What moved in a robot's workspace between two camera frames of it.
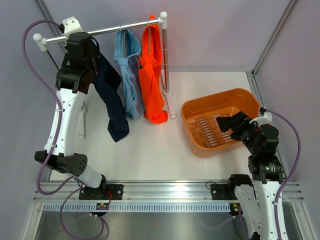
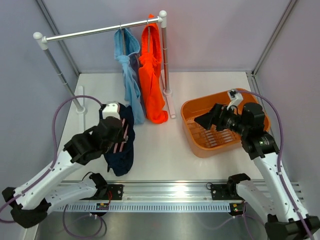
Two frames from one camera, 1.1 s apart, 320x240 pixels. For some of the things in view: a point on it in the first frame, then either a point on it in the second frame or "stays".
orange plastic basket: [203, 134] stays
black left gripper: [95, 55] → [120, 137]
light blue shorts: [127, 53] stays
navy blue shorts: [107, 81] → [119, 158]
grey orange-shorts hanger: [149, 30] stays
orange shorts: [149, 73] stays
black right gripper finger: [225, 123] → [206, 120]
